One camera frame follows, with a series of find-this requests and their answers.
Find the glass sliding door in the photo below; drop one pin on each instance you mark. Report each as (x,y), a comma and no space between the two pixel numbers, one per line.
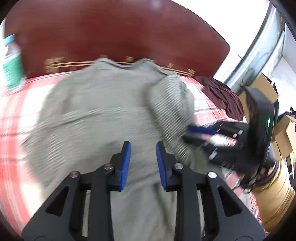
(259,46)

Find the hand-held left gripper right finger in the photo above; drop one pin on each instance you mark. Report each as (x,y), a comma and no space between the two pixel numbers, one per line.
(161,166)

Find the red plaid blanket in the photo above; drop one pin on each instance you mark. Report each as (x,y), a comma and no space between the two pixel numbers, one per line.
(13,129)

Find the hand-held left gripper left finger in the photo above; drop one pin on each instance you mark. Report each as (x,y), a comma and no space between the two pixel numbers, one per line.
(126,162)

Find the grey striped shirt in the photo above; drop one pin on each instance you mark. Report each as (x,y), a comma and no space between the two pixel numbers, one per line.
(97,111)

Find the brown cardboard box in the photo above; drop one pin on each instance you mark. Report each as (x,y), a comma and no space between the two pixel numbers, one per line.
(264,82)
(285,136)

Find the dark brown wooden headboard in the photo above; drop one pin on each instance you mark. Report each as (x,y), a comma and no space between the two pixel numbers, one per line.
(115,30)

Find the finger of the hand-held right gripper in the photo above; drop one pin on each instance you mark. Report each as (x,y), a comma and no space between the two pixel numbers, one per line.
(201,130)
(226,153)

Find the maroon garment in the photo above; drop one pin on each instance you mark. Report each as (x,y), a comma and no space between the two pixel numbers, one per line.
(219,92)

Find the clear plastic water bottle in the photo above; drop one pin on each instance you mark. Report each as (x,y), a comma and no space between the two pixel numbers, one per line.
(12,67)

